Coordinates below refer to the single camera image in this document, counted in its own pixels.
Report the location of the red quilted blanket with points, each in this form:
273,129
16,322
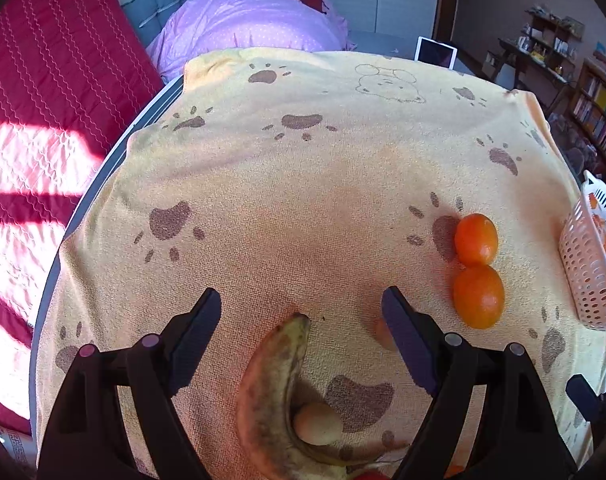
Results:
58,60

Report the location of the orange tangerine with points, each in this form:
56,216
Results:
604,237
479,296
477,239

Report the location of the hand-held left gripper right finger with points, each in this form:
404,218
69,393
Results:
408,340

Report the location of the wooden desk with shelves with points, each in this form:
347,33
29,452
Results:
548,30

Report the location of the grey bed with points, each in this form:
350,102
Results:
143,15

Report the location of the yellow paw print towel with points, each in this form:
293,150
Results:
333,185

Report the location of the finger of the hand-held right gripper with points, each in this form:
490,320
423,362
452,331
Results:
583,395

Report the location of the spotted yellow banana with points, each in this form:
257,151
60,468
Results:
270,385

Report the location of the red tomato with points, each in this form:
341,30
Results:
372,476

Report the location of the small beige round fruit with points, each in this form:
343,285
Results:
317,424
383,336

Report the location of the white tablet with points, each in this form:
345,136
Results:
435,52

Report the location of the wooden bookshelf with books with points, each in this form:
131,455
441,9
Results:
598,110

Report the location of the white perforated plastic basket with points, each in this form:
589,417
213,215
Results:
583,270

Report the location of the purple dotted duvet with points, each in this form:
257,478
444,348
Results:
243,20

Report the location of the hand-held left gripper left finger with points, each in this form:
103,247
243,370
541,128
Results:
198,335

